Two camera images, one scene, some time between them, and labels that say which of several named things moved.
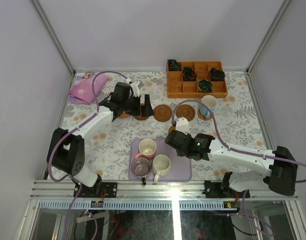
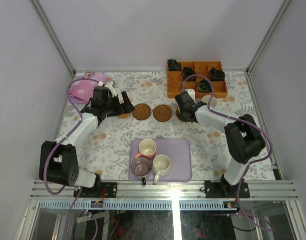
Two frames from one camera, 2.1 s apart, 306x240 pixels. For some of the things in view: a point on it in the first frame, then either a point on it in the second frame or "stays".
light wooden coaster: [124, 115] stays
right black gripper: [179, 152] -> [182, 117]
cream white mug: [161, 165] stays
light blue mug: [211, 102] stays
